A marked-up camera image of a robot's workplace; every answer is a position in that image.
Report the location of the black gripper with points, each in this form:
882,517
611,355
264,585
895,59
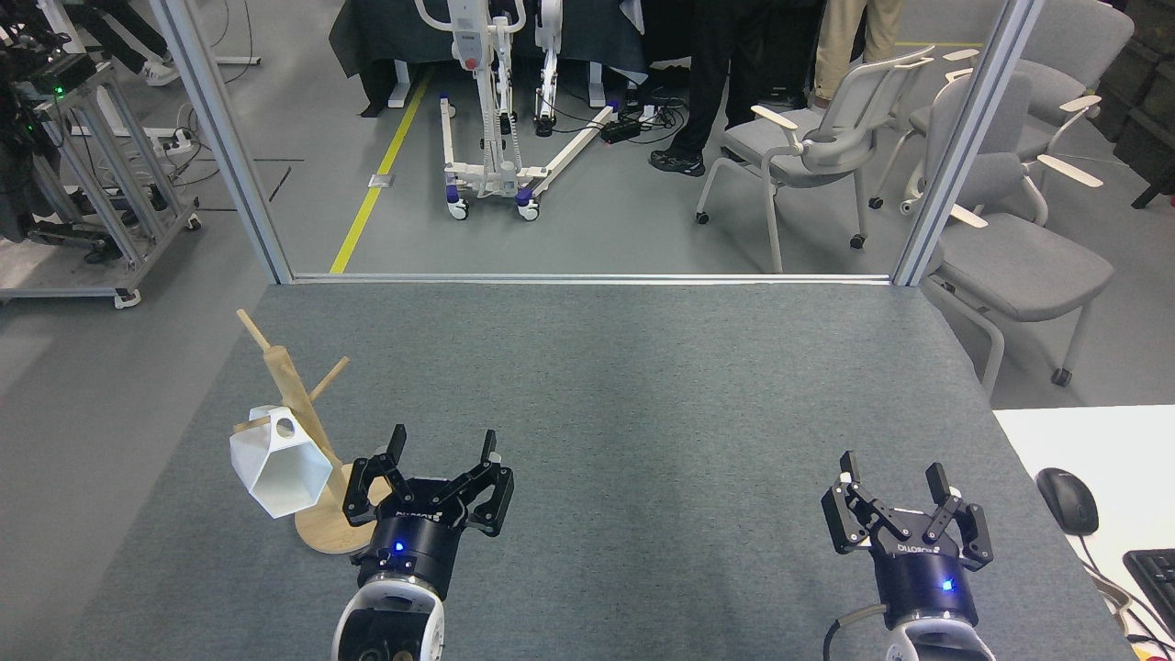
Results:
413,542
927,578

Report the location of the white hexagonal cup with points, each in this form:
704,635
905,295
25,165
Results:
275,468

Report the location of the wooden cup rack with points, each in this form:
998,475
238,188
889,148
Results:
326,532

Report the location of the black storage crates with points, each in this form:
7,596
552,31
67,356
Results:
1143,92

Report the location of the black computer mouse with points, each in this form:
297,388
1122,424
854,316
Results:
1068,500

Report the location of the black keyboard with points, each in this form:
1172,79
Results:
1155,583

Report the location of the grey padded chair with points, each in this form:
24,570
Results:
1019,266
1074,46

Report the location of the silver floor plate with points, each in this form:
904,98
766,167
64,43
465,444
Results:
382,181

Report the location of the white stand on wheels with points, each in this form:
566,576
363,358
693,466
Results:
485,92

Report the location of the black power strip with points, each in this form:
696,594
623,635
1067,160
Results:
621,130

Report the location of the silver metal cart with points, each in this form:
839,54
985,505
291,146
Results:
128,184

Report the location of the white power strip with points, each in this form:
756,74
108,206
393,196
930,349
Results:
170,140

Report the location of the black box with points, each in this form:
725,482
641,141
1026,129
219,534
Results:
791,64

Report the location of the person in black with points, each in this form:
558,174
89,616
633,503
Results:
716,73

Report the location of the person in beige trousers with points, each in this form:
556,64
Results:
849,37

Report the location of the person with white shoes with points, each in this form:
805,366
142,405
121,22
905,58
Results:
138,37

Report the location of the black machine with green light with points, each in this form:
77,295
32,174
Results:
18,138

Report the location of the silver aluminium post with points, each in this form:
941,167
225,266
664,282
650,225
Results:
220,138
964,147

